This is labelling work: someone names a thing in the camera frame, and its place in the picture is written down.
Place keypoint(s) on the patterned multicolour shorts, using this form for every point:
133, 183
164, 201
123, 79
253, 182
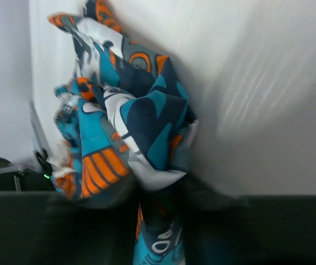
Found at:
125, 119

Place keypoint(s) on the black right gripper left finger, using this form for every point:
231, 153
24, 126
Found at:
46, 228

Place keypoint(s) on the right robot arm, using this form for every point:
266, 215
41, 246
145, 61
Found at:
11, 171

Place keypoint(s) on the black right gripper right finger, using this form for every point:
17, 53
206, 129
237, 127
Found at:
250, 229

